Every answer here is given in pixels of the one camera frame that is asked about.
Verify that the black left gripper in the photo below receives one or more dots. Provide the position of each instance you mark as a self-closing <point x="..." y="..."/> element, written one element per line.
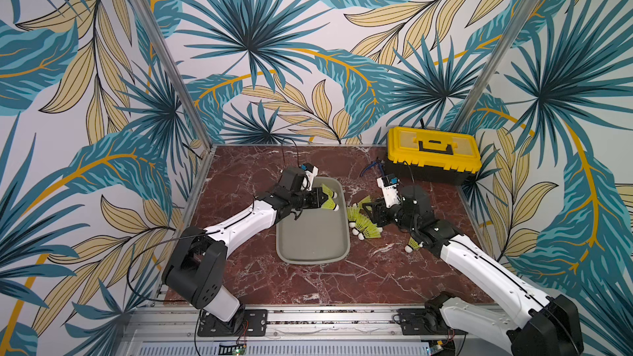
<point x="316" y="192"/>

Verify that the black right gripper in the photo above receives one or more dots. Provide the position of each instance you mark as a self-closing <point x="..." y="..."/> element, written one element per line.
<point x="375" y="209"/>

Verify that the green shuttlecock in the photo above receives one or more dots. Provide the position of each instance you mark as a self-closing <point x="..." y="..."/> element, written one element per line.
<point x="372" y="231"/>
<point x="328" y="191"/>
<point x="353" y="213"/>
<point x="365" y="200"/>
<point x="412" y="246"/>
<point x="361" y="226"/>
<point x="330" y="205"/>

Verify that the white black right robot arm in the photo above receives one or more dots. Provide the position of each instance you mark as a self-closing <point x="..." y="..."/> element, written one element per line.
<point x="531" y="321"/>

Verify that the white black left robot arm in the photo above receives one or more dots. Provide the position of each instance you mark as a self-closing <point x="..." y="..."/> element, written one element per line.
<point x="195" y="270"/>

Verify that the grey plastic tray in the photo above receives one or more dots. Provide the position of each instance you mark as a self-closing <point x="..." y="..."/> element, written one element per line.
<point x="319" y="236"/>

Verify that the yellow black toolbox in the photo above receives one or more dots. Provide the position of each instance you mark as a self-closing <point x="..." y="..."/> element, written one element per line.
<point x="432" y="155"/>

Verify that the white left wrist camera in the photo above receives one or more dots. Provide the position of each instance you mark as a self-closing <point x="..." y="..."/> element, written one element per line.
<point x="310" y="173"/>

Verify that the blue handled pliers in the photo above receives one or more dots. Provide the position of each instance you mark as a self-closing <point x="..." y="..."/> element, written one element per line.
<point x="379" y="165"/>

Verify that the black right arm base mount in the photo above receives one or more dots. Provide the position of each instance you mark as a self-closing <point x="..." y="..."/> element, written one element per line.
<point x="426" y="321"/>

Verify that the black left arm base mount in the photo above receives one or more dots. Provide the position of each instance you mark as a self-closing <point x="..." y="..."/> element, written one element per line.
<point x="246" y="322"/>

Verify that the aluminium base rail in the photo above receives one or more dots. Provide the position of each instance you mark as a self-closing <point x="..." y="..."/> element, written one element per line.
<point x="372" y="329"/>

